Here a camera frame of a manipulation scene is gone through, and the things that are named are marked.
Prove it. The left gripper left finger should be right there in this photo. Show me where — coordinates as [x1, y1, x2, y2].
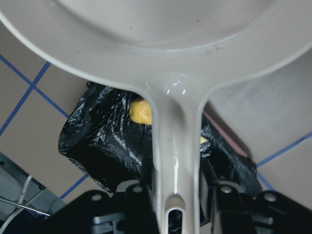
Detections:
[125, 156, 158, 234]

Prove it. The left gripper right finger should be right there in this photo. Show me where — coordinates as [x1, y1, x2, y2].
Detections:
[200, 158, 254, 234]

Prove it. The pale yellow peel scrap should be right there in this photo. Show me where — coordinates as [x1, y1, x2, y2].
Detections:
[200, 136, 208, 144]

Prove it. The yellow paper ball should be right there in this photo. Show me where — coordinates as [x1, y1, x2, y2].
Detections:
[129, 98, 153, 125]

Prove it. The beige plastic dustpan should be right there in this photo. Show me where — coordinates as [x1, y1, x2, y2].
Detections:
[0, 0, 312, 234]

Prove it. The left bin black liner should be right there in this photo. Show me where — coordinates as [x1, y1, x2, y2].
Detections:
[58, 82, 261, 197]

